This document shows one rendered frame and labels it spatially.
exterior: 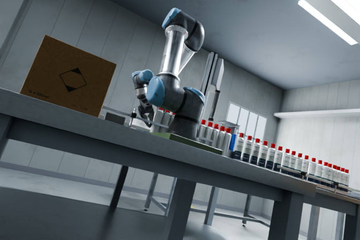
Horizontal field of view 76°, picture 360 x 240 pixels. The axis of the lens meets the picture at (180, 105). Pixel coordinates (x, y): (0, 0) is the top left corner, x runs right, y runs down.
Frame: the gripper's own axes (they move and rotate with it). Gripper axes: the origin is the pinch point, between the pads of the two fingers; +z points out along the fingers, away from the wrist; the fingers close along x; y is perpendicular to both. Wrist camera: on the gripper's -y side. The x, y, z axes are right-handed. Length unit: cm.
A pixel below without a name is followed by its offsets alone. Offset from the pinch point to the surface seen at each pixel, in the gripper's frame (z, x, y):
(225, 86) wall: -36, -260, 294
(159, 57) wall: -116, -117, 278
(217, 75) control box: -22, -46, -17
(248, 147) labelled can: 32, -68, -2
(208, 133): 14.1, -38.4, -2.2
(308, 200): 49, -52, -61
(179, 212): 31, 11, -62
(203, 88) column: -15.7, -34.4, -16.3
